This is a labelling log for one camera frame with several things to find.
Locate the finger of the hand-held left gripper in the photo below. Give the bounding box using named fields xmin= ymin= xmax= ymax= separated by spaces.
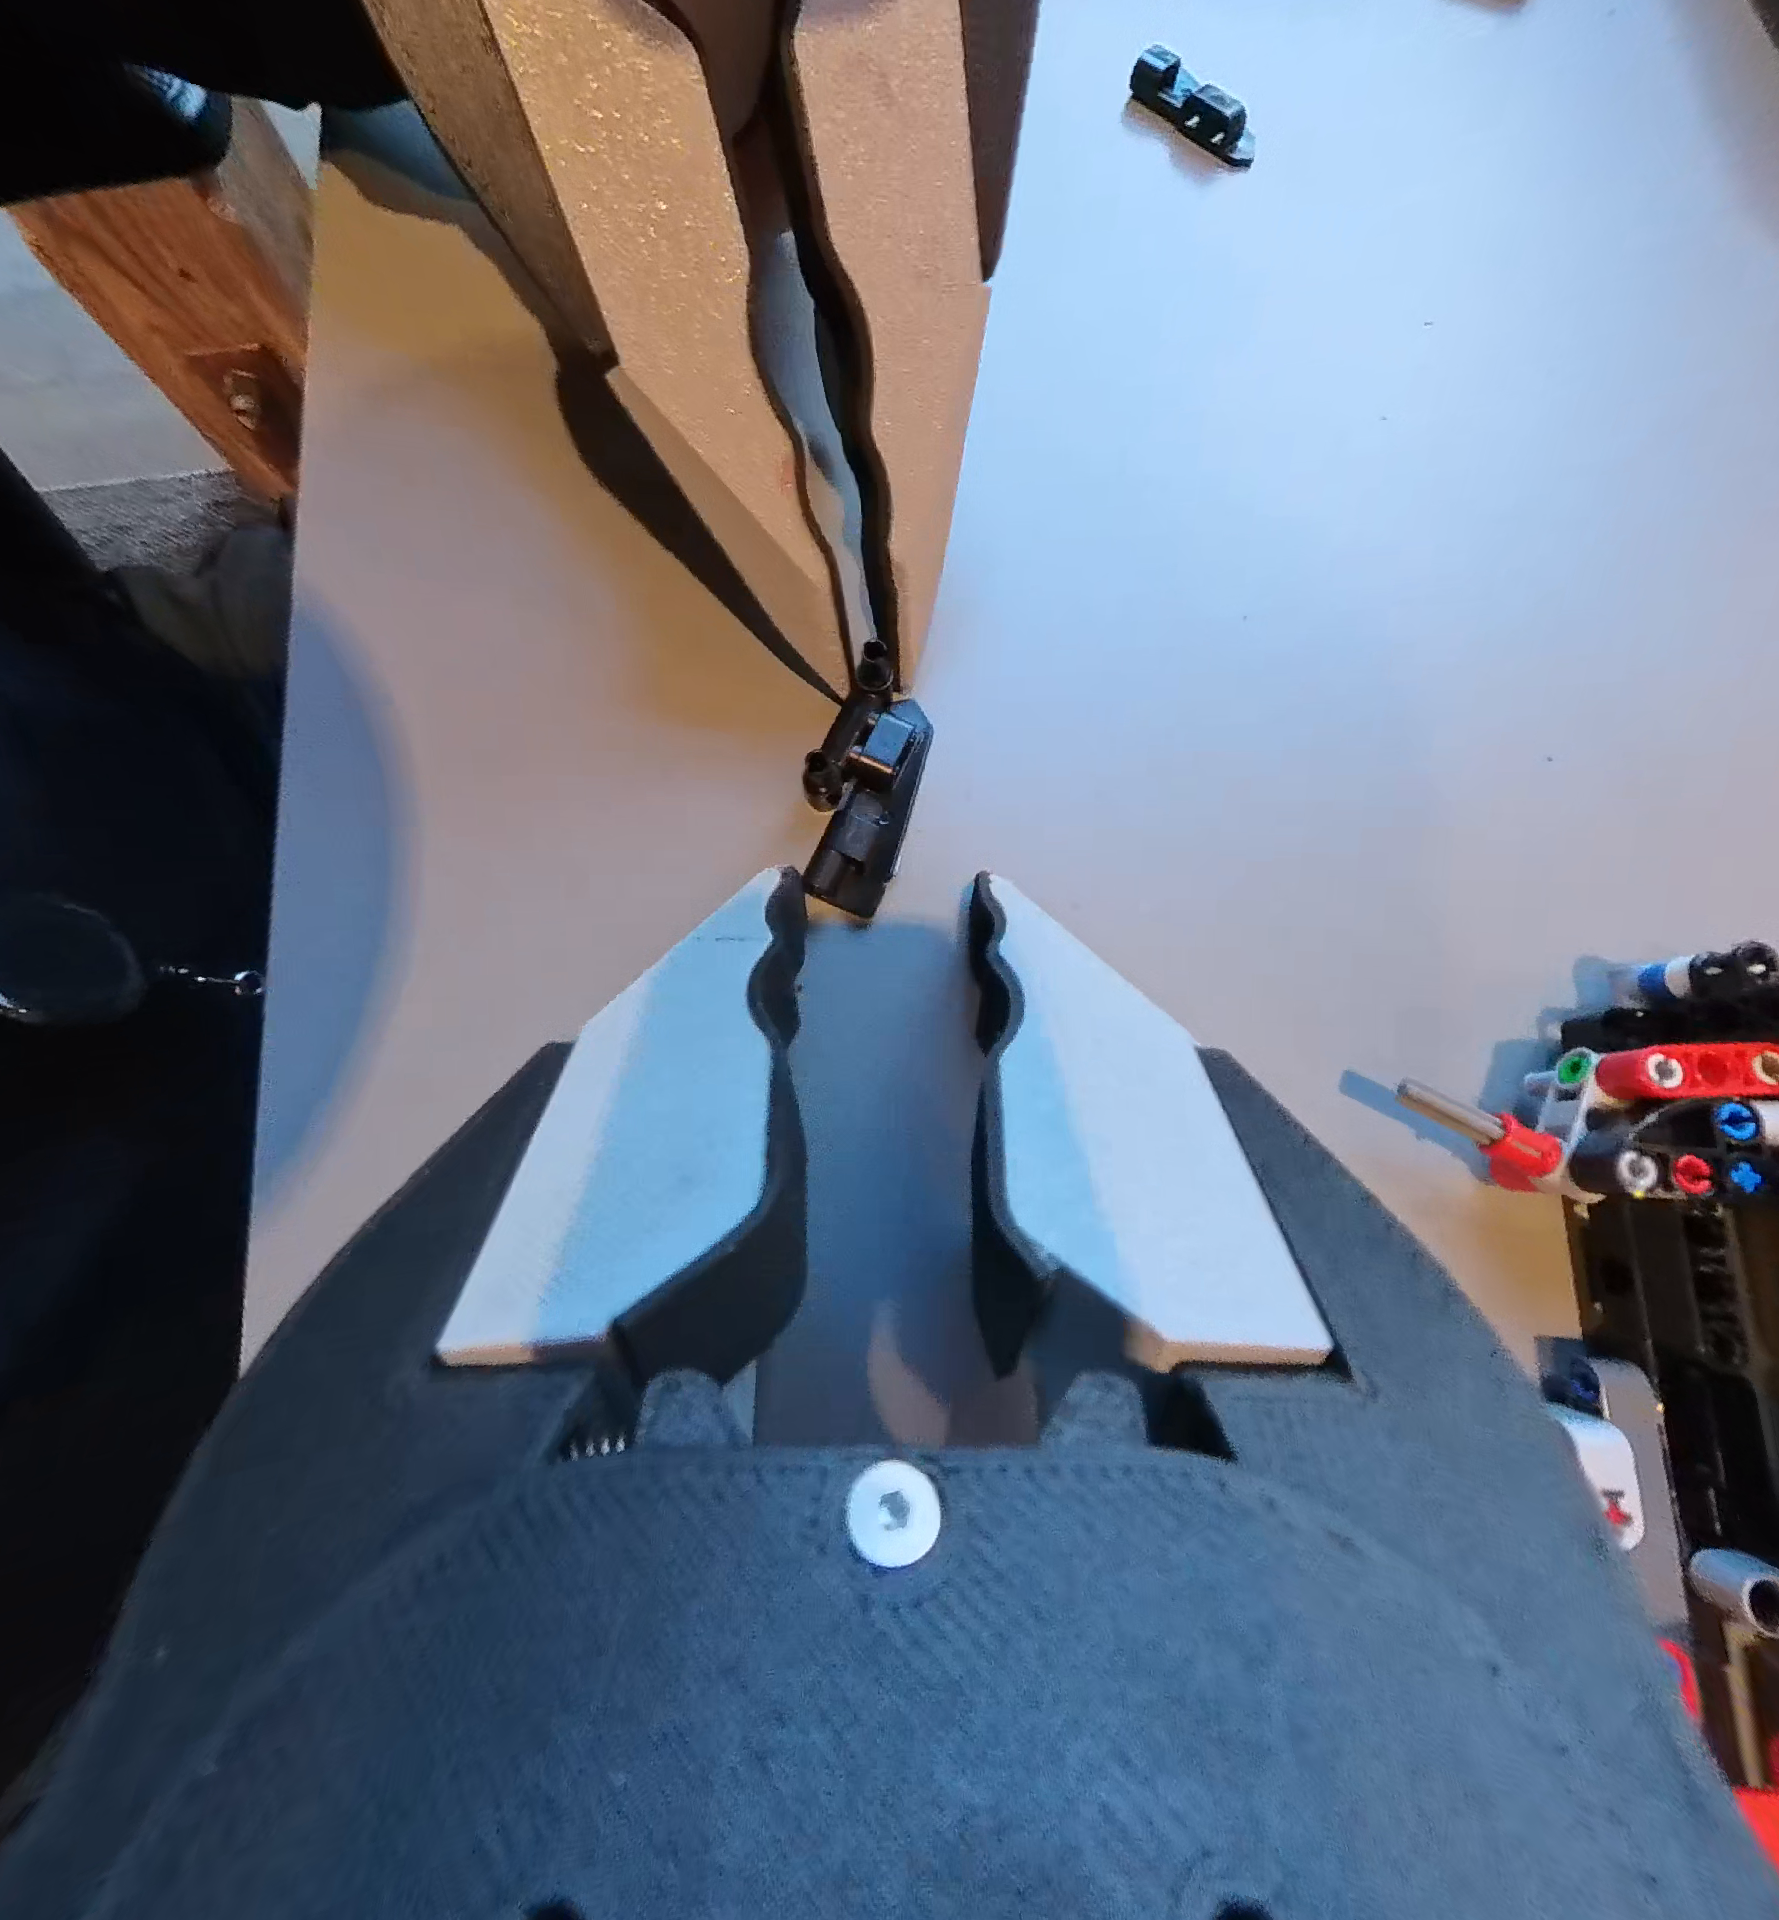
xmin=476 ymin=0 xmax=874 ymax=704
xmin=788 ymin=0 xmax=993 ymax=684

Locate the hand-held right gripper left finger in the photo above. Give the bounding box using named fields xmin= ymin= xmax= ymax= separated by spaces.
xmin=435 ymin=866 xmax=812 ymax=1396

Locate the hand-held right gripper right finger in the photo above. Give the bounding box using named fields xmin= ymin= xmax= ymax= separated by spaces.
xmin=964 ymin=870 xmax=1338 ymax=1378

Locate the black toy brick assembly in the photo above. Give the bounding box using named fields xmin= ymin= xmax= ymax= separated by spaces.
xmin=804 ymin=640 xmax=934 ymax=921

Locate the grey desk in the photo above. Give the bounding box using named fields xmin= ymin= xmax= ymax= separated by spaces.
xmin=236 ymin=0 xmax=1779 ymax=1786

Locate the black toy brick panel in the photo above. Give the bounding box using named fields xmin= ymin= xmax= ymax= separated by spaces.
xmin=1127 ymin=45 xmax=1257 ymax=169

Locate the person's grey shoe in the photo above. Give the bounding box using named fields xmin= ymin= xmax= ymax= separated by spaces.
xmin=116 ymin=517 xmax=294 ymax=687

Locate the toy brick car model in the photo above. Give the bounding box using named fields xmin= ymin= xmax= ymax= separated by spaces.
xmin=1393 ymin=939 xmax=1779 ymax=1920

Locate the dark badge reel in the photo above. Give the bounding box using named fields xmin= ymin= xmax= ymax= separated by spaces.
xmin=0 ymin=892 xmax=270 ymax=1026

